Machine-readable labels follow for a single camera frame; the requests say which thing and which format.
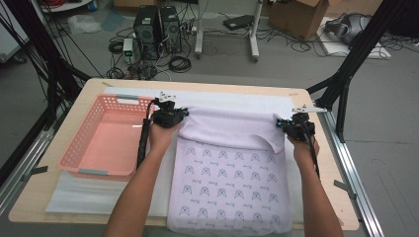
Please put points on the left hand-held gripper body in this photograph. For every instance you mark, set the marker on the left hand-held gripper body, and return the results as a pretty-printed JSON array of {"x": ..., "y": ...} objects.
[{"x": 166, "y": 115}]

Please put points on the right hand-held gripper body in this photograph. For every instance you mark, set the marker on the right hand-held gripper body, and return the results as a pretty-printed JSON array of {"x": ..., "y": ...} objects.
[{"x": 301, "y": 125}]

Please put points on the pink plastic basket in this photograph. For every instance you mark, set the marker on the pink plastic basket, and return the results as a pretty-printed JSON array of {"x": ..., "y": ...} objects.
[{"x": 112, "y": 141}]

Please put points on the lavender printed towel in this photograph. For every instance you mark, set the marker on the lavender printed towel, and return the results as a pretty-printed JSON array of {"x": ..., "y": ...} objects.
[{"x": 230, "y": 177}]

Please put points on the person's left hand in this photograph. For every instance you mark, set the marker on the person's left hand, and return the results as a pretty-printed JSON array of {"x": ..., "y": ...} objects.
[{"x": 161, "y": 138}]

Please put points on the person's right hand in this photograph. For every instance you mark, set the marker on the person's right hand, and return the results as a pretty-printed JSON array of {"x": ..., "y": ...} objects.
[{"x": 304, "y": 151}]

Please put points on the white grid mat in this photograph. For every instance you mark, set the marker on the white grid mat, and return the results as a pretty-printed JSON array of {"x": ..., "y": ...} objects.
[{"x": 230, "y": 98}]

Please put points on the small white device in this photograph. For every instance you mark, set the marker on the small white device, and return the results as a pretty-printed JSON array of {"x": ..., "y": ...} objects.
[{"x": 127, "y": 46}]

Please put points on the black computer tower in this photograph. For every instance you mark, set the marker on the black computer tower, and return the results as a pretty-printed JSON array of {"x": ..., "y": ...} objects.
[
  {"x": 146, "y": 29},
  {"x": 171, "y": 29}
]

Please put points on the white board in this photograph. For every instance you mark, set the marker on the white board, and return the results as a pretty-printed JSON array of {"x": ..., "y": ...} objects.
[{"x": 336, "y": 49}]

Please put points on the white metal stand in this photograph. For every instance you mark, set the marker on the white metal stand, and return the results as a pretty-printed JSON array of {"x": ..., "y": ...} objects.
[{"x": 253, "y": 33}]

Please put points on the open cardboard box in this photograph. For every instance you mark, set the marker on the open cardboard box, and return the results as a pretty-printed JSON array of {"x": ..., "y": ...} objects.
[{"x": 296, "y": 19}]

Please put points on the flat black box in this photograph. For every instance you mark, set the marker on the flat black box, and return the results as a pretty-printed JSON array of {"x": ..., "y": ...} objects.
[{"x": 238, "y": 22}]

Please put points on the grey headset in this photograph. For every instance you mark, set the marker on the grey headset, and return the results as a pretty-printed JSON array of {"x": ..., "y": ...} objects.
[{"x": 349, "y": 28}]

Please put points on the teal sheet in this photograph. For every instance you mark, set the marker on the teal sheet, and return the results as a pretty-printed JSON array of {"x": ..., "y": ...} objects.
[{"x": 113, "y": 20}]

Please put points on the clear plastic bag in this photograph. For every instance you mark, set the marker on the clear plastic bag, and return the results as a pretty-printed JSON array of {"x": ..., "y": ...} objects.
[{"x": 82, "y": 23}]

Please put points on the round white table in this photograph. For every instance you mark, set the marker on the round white table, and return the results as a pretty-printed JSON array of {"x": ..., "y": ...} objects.
[{"x": 66, "y": 6}]

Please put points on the white cabinet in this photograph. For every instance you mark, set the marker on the white cabinet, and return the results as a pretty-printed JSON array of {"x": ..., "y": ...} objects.
[{"x": 10, "y": 36}]

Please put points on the aluminium rail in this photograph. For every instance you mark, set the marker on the aluminium rail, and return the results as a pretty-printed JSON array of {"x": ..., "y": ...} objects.
[
  {"x": 26, "y": 158},
  {"x": 349, "y": 164}
]

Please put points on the grey metal bracket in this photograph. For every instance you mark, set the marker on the grey metal bracket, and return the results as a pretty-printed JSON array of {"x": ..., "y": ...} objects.
[
  {"x": 34, "y": 171},
  {"x": 344, "y": 187}
]

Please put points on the black frame stand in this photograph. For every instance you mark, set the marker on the black frame stand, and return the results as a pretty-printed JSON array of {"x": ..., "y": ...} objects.
[
  {"x": 42, "y": 42},
  {"x": 359, "y": 42}
]

